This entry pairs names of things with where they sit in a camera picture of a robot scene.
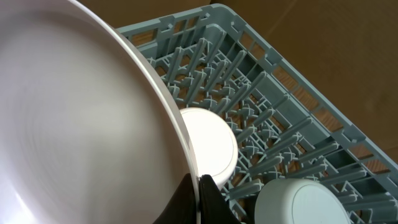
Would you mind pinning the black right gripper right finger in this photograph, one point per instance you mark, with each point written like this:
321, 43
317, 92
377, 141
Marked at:
213, 208

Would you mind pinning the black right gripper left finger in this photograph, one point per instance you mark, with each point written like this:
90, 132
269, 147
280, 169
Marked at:
181, 208

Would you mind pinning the large white plate with crumbs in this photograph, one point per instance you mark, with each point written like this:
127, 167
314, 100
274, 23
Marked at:
89, 132

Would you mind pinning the small white bowl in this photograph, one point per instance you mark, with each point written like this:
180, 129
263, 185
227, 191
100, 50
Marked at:
214, 144

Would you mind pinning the grey dishwasher rack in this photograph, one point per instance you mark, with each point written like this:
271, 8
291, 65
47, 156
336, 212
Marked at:
211, 58

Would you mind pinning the grey saucer bowl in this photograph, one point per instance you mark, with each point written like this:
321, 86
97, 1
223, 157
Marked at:
298, 201

